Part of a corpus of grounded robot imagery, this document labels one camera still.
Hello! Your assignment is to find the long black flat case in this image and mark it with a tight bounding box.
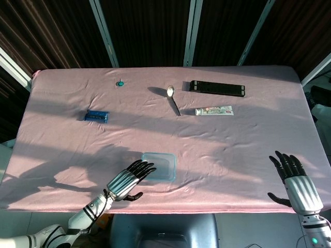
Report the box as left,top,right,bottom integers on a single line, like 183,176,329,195
189,80,246,98

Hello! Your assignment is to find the clear blue plastic lid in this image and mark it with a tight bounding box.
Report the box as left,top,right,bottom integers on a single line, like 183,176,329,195
141,152,177,182

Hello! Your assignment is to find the white window frame post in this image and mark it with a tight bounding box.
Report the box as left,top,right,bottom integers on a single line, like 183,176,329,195
0,47,33,91
237,0,276,66
88,0,120,68
183,0,204,67
300,52,331,87

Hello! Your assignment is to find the white toothpaste tube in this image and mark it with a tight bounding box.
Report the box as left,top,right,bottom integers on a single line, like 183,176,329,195
194,105,235,116

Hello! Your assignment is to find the pink tablecloth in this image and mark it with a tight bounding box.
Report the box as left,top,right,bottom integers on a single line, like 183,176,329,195
0,66,331,215

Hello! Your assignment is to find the blue snack packet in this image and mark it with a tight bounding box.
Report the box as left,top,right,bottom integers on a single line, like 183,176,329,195
84,110,110,123

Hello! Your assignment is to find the black cable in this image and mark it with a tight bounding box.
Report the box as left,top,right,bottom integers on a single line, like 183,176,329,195
295,234,312,248

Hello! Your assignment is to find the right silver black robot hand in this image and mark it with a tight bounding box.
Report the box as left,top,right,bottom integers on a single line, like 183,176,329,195
267,151,324,215

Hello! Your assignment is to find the metal spoon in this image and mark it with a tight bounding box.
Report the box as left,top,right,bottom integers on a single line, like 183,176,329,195
166,86,182,116

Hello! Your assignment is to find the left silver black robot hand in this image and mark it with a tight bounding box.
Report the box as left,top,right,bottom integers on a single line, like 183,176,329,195
106,159,157,202

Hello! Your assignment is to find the grey robot torso base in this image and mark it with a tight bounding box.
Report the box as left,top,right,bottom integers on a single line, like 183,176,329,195
109,213,221,248

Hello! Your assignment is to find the white bag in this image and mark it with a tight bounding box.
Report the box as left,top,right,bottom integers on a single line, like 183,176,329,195
311,104,331,166

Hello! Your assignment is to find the black chair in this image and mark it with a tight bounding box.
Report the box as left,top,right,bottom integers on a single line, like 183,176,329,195
309,85,331,107

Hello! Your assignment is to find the dark brown pleated curtain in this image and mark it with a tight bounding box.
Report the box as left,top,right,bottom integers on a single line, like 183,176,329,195
0,0,331,144

